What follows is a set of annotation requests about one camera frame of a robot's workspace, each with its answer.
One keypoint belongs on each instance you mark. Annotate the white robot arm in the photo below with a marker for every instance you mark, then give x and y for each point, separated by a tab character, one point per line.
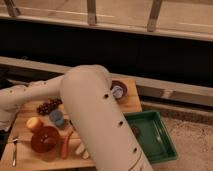
86	95

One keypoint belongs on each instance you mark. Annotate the wooden board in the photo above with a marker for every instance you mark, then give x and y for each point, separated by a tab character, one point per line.
28	160

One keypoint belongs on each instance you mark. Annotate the orange apple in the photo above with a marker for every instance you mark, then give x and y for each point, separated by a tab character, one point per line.
34	124

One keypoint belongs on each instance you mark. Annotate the bunch of dark grapes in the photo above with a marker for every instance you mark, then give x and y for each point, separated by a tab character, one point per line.
48	106

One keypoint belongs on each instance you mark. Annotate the peeled banana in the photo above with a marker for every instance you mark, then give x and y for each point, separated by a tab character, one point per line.
81	150

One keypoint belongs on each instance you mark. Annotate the blue plastic cup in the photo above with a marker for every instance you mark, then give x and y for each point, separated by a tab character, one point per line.
56	117

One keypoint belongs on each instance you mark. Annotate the red bowl with egg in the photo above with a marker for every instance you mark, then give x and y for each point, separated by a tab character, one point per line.
45	139

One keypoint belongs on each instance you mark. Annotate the maroon bowl with cloth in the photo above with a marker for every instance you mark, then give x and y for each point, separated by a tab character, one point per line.
118	89

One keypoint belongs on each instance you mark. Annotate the green plastic tray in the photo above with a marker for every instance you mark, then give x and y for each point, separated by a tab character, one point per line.
153	136

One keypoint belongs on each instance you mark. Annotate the silver metal fork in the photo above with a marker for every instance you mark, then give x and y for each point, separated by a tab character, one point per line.
14	157

